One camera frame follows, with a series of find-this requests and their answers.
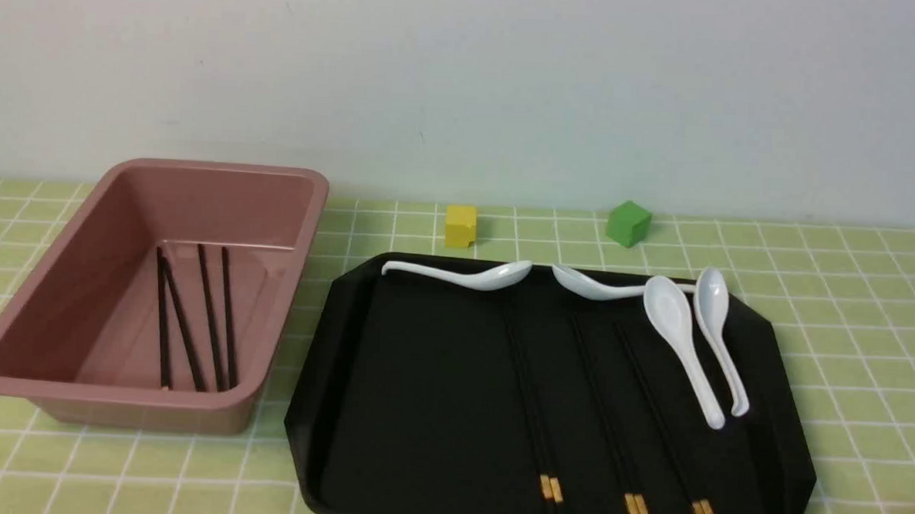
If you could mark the black chopstick pair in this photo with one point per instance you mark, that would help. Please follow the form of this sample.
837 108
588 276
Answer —
622 461
698 503
542 444

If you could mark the yellow cube block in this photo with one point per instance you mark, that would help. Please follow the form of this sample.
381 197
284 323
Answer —
461 226

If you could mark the white spoon far left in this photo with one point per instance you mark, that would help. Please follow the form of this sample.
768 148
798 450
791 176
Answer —
502 276

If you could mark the white spoon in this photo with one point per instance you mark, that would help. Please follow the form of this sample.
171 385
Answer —
668 311
581 284
711 307
502 276

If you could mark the white spoon upper middle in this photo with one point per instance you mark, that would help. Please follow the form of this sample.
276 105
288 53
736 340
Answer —
581 284

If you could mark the black plastic tray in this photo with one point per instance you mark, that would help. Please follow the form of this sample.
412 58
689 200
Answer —
408 403

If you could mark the green cube block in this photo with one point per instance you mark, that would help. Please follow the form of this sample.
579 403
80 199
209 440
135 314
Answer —
628 224

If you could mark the white spoon front right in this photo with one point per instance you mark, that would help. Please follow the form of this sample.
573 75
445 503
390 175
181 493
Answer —
668 311

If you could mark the black chopstick in bin rightmost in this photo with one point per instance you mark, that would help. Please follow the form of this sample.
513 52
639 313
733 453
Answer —
232 371

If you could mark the white spoon far right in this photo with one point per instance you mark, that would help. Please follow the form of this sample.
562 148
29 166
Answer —
711 307

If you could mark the black chopstick in bin slanted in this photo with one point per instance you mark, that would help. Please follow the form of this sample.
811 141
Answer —
185 330

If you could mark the pink plastic bin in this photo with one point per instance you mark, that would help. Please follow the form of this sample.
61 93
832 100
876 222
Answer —
79 339

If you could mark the black chopstick in bin leftmost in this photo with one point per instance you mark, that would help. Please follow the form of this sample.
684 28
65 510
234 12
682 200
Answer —
163 324

